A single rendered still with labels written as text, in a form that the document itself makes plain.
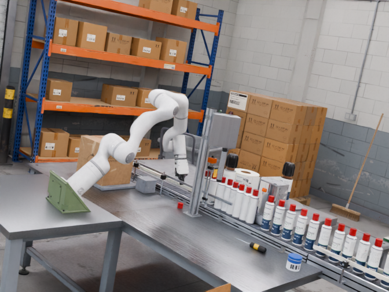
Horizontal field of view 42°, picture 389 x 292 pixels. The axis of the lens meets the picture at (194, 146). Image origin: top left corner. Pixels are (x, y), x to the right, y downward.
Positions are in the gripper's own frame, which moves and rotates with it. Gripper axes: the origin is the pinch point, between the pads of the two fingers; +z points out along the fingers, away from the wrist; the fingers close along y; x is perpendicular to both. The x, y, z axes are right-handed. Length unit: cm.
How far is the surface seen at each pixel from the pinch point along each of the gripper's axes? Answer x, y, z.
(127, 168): 26.8, -24.8, -11.8
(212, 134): -47, -17, -27
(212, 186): -29.0, -1.2, 4.5
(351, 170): 109, 444, 1
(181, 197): -3.6, -4.9, 10.4
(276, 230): -76, -2, 31
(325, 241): -106, -2, 36
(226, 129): -52, -11, -29
